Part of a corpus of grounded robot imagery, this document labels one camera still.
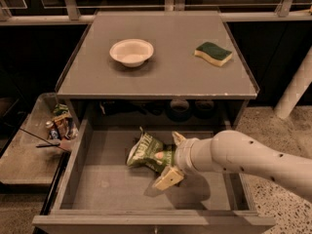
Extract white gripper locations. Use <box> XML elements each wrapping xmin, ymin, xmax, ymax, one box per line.
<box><xmin>153</xmin><ymin>132</ymin><xmax>198</xmax><ymax>190</ymax></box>

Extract green jalapeno chip bag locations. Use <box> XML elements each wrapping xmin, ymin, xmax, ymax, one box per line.
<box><xmin>126</xmin><ymin>129</ymin><xmax>176</xmax><ymax>174</ymax></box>

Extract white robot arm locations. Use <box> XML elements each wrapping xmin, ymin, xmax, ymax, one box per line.
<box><xmin>153</xmin><ymin>130</ymin><xmax>312</xmax><ymax>202</ymax></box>

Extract open grey top drawer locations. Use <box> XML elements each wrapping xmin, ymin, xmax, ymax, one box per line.
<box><xmin>33</xmin><ymin>121</ymin><xmax>275</xmax><ymax>234</ymax></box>

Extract grey cabinet counter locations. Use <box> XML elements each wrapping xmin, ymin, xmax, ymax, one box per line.
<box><xmin>57</xmin><ymin>11</ymin><xmax>258</xmax><ymax>102</ymax></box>

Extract green and yellow sponge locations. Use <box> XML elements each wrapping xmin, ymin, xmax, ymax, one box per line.
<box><xmin>194</xmin><ymin>42</ymin><xmax>233</xmax><ymax>67</ymax></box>

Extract snack packages in bin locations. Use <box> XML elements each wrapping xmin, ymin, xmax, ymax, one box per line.
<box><xmin>53</xmin><ymin>103</ymin><xmax>78</xmax><ymax>140</ymax></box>

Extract soda can in bin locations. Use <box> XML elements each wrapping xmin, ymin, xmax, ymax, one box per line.
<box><xmin>46</xmin><ymin>121</ymin><xmax>59</xmax><ymax>139</ymax></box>

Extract black stick on bin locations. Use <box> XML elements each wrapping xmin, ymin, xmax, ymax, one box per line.
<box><xmin>19</xmin><ymin>128</ymin><xmax>71</xmax><ymax>153</ymax></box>

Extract metal window railing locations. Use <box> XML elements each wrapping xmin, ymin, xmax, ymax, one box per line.
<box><xmin>0</xmin><ymin>0</ymin><xmax>312</xmax><ymax>25</ymax></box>

